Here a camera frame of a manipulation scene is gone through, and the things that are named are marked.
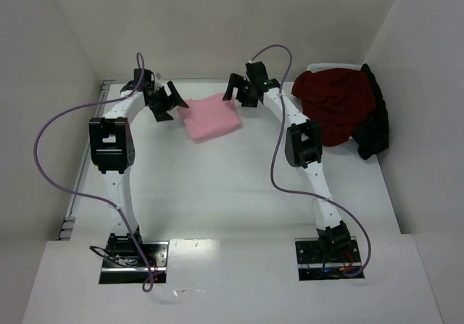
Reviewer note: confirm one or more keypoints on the black t-shirt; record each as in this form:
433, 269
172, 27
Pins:
372, 134

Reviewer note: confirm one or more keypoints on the dark red t-shirt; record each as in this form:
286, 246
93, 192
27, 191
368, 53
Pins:
339, 99

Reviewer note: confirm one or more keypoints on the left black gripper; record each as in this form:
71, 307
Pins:
162, 101

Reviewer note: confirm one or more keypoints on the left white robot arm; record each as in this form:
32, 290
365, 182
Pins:
113, 152

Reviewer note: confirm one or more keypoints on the pink t-shirt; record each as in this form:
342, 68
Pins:
210, 117

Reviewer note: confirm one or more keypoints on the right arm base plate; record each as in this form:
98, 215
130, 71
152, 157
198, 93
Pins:
316, 265

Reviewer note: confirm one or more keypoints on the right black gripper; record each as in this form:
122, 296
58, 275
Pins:
241, 91

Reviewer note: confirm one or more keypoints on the white laundry basket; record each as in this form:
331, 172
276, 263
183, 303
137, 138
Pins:
317, 67

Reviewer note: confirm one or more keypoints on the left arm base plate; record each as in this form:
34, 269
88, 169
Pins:
123, 264

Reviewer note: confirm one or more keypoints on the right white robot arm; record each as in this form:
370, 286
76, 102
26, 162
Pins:
302, 149

